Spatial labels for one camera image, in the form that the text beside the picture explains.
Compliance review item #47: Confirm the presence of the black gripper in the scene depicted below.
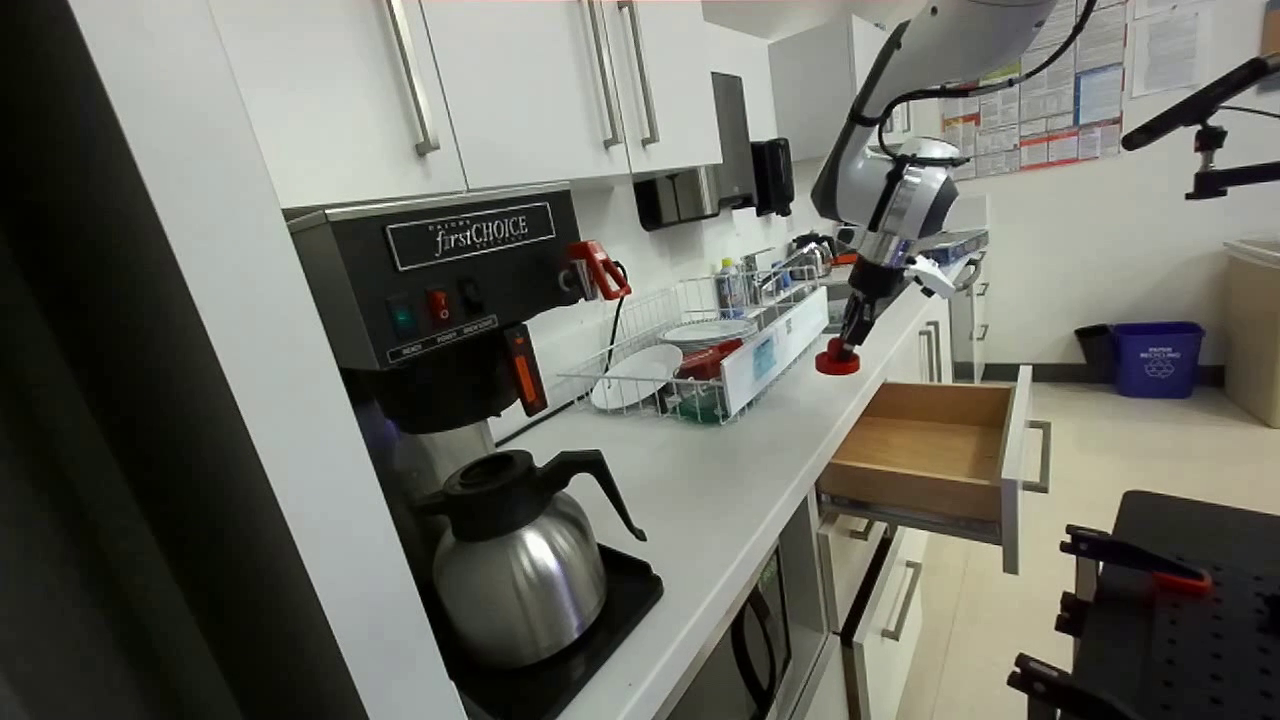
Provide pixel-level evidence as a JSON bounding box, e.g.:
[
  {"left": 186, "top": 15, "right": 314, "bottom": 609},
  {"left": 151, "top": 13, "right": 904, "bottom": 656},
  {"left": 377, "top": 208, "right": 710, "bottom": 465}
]
[{"left": 837, "top": 156, "right": 956, "bottom": 347}]

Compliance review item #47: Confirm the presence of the red object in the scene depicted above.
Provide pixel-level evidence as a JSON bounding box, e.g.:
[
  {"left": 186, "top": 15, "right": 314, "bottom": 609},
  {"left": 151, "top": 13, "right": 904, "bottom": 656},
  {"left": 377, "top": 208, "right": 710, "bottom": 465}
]
[{"left": 818, "top": 341, "right": 862, "bottom": 375}]

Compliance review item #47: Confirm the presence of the white top drawer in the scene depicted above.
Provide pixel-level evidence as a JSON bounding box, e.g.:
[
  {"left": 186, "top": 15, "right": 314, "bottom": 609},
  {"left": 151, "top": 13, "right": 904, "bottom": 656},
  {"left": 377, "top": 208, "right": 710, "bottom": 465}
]
[{"left": 818, "top": 368, "right": 1031, "bottom": 574}]

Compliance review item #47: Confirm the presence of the steel drawer handle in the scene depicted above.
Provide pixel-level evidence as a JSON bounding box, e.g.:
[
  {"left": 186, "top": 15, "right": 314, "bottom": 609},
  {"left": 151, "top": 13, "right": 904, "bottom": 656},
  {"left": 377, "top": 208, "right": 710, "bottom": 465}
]
[
  {"left": 1026, "top": 419, "right": 1054, "bottom": 495},
  {"left": 879, "top": 560, "right": 925, "bottom": 642}
]

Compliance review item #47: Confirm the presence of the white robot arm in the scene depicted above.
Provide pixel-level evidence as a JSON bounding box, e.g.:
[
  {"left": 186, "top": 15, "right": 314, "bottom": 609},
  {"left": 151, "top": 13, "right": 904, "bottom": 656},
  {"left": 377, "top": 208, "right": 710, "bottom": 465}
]
[{"left": 812, "top": 0, "right": 1076, "bottom": 244}]

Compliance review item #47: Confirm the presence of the black paper towel dispenser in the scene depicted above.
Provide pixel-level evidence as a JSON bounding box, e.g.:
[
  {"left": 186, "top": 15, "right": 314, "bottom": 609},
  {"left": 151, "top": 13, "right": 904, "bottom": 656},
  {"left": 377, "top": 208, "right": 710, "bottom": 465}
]
[{"left": 634, "top": 71, "right": 799, "bottom": 234}]

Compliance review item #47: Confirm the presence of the white plate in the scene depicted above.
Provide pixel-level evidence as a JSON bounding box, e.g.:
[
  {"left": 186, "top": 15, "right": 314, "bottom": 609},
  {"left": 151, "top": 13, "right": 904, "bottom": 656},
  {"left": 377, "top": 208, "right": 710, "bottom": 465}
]
[{"left": 589, "top": 343, "right": 685, "bottom": 411}]

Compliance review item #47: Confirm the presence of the white upper cabinet right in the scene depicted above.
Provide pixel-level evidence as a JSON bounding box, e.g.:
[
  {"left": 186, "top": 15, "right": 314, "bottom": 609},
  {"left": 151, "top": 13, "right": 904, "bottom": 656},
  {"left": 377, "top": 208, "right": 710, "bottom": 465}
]
[{"left": 614, "top": 0, "right": 719, "bottom": 174}]

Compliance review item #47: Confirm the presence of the white cabinet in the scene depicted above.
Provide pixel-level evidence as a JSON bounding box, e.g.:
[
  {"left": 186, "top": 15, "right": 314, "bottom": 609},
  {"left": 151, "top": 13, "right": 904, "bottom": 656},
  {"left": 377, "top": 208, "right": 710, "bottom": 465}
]
[
  {"left": 426, "top": 0, "right": 629, "bottom": 187},
  {"left": 614, "top": 0, "right": 719, "bottom": 174},
  {"left": 209, "top": 0, "right": 463, "bottom": 208}
]

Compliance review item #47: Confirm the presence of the blue recycling bin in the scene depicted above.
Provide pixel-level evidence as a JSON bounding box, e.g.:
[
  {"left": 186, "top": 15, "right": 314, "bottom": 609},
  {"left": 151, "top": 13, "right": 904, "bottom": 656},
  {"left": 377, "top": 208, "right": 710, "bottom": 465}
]
[{"left": 1111, "top": 319, "right": 1205, "bottom": 401}]

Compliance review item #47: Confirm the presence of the built-in microwave oven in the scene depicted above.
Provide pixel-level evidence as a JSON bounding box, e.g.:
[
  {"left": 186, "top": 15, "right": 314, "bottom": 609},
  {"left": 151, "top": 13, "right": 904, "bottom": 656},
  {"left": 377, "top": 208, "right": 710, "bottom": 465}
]
[{"left": 663, "top": 505, "right": 825, "bottom": 720}]

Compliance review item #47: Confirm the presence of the white upper cabinet middle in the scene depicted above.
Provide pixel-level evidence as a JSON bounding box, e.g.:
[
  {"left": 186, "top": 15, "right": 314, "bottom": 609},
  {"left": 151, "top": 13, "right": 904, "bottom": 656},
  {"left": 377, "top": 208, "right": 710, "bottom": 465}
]
[{"left": 426, "top": 0, "right": 629, "bottom": 187}]

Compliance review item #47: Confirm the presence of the steel coffee carafe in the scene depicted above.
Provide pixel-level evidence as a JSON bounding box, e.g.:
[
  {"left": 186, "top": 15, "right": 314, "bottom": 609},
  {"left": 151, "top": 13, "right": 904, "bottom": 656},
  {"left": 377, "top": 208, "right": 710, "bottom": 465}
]
[{"left": 416, "top": 447, "right": 645, "bottom": 670}]

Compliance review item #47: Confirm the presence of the black clamp table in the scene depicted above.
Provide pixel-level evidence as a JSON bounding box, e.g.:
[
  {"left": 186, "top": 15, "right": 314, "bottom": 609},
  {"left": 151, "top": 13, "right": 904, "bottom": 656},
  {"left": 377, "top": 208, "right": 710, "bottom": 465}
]
[{"left": 1007, "top": 492, "right": 1280, "bottom": 720}]

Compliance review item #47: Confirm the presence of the black coffee maker machine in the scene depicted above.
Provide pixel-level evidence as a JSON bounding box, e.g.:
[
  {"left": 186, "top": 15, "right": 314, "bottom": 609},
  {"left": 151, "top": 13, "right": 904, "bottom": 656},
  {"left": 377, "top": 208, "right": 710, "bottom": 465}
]
[{"left": 290, "top": 193, "right": 663, "bottom": 720}]

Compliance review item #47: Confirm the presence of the white upper cabinet left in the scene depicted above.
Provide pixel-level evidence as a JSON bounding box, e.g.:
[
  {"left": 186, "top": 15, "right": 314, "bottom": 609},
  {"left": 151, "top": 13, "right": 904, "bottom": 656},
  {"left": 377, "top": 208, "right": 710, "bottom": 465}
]
[{"left": 209, "top": 0, "right": 463, "bottom": 208}]

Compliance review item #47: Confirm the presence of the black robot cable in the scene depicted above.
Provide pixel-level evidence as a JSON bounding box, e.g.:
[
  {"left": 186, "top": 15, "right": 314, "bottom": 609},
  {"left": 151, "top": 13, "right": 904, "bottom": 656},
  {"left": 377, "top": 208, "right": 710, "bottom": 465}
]
[{"left": 874, "top": 0, "right": 1104, "bottom": 163}]

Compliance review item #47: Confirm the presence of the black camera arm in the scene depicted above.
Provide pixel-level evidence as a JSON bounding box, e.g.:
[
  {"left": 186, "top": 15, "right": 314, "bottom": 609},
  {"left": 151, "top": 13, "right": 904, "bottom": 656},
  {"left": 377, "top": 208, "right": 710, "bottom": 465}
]
[{"left": 1122, "top": 57, "right": 1280, "bottom": 200}]

